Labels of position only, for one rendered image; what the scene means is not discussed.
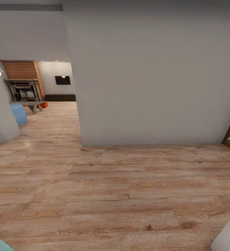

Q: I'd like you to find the storage box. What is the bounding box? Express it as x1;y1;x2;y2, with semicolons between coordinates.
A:
36;102;48;108

